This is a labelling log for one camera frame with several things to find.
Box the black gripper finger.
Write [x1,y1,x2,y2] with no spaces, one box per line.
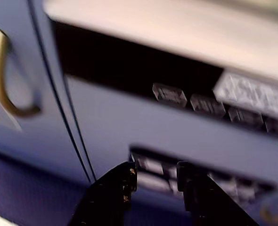
[68,161,138,226]
[176,161,260,226]

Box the blue cabinet door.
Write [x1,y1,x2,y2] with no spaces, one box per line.
[0,0,96,186]

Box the blue toy dishwasher front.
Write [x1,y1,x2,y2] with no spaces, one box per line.
[0,0,278,226]

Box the grey textured block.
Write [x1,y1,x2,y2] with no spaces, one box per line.
[212,72,278,122]

